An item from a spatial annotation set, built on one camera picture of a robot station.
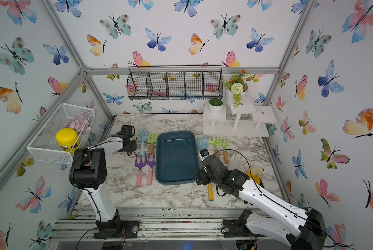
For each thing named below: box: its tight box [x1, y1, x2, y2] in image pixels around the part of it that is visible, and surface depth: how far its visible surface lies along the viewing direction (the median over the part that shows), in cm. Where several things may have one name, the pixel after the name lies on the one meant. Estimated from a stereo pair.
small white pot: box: [207, 98, 225, 115], surface depth 100 cm
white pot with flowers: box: [221, 69, 250, 108], surface depth 87 cm
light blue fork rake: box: [138, 129, 149, 157], surface depth 111 cm
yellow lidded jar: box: [55, 127, 81, 156], surface depth 65 cm
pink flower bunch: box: [64, 116, 92, 135], surface depth 71 cm
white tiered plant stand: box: [202, 104, 278, 138], surface depth 113 cm
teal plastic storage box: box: [155, 130, 199, 186], surface depth 98 cm
